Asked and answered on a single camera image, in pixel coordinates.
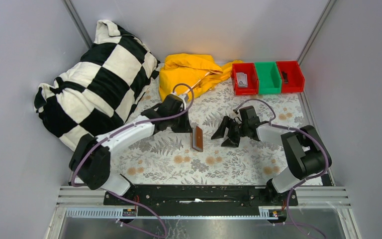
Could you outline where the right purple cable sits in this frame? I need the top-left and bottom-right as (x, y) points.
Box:
(233, 99), (330, 239)

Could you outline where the right red bin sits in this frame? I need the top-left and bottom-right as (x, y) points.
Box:
(276, 61), (305, 94)

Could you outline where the red bin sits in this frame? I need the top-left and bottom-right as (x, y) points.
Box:
(276, 61), (305, 94)
(231, 63), (259, 96)

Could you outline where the brown leather card holder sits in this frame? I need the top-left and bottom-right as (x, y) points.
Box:
(191, 126), (203, 152)

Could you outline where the left red bin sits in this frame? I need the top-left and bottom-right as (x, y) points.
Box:
(231, 63), (259, 96)

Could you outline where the aluminium frame rail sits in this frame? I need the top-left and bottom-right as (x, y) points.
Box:
(296, 186), (351, 209)

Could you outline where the silver VIP card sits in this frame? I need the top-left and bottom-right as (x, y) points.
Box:
(236, 72), (248, 88)

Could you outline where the green bin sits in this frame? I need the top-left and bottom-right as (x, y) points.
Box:
(254, 61), (282, 95)

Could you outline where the floral table mat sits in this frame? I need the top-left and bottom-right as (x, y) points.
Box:
(110, 80), (307, 185)

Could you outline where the black card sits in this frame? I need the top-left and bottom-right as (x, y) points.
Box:
(281, 71), (288, 84)

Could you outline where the yellow cloth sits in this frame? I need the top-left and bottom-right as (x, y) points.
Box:
(159, 53), (243, 101)

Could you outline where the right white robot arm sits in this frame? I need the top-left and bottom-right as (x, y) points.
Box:
(211, 106), (331, 196)

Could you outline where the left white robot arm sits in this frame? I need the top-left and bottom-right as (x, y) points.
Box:
(69, 93), (192, 196)

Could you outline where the black white checkered pillow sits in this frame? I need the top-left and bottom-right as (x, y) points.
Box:
(34, 20), (159, 150)

